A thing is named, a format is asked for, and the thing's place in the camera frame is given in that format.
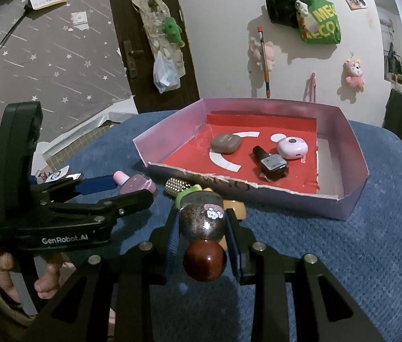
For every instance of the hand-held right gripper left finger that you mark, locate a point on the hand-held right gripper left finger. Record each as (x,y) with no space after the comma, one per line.
(172,253)

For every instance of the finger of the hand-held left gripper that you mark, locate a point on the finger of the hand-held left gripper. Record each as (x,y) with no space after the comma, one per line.
(97,184)
(129,201)

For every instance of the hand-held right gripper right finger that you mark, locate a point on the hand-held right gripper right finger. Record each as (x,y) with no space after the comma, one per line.
(234,253)

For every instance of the purple nail polish bottle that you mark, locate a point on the purple nail polish bottle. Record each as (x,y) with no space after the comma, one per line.
(138,185)

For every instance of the gold rhinestone cylinder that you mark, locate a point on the gold rhinestone cylinder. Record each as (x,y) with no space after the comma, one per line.
(176,187)

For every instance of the pink cardboard box red liner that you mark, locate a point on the pink cardboard box red liner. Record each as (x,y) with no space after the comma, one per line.
(193,153)

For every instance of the grey square compact case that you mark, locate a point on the grey square compact case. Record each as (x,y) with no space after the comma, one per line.
(225,143)

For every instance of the lilac round case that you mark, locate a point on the lilac round case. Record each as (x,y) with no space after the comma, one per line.
(291,148)

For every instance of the person's left hand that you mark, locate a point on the person's left hand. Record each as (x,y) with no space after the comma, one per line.
(3,270)

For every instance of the white printed paper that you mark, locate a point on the white printed paper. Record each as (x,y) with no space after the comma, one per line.
(58,174)

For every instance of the grey star-print sheet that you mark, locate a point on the grey star-print sheet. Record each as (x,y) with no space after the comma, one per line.
(62,78)

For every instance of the blue fleece blanket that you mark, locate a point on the blue fleece blanket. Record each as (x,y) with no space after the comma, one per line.
(329,256)

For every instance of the dark brown door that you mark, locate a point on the dark brown door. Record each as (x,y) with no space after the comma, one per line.
(129,92)

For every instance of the clear plastic bag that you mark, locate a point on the clear plastic bag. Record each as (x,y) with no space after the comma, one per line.
(166,74)

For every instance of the small white paper square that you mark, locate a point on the small white paper square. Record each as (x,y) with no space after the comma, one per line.
(79,19)

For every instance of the green plush toy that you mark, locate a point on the green plush toy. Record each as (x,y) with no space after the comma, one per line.
(172,30)

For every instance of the beige hanging organizer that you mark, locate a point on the beige hanging organizer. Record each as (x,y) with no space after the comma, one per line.
(151,17)

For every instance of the pink hanging tool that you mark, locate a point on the pink hanging tool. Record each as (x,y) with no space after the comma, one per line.
(311,87)

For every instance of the pink plush bear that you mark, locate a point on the pink plush bear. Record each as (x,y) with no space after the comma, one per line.
(258,53)

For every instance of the pink plush cow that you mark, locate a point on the pink plush cow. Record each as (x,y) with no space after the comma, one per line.
(354,74)

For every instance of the green tote bag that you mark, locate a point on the green tote bag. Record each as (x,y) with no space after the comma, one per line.
(322,25)

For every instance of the black backpack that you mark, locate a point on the black backpack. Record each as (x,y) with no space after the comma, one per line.
(281,3)

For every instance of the small white plush charm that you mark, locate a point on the small white plush charm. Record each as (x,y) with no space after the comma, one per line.
(301,7)

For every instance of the tall wall mirror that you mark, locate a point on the tall wall mirror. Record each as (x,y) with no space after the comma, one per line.
(389,35)

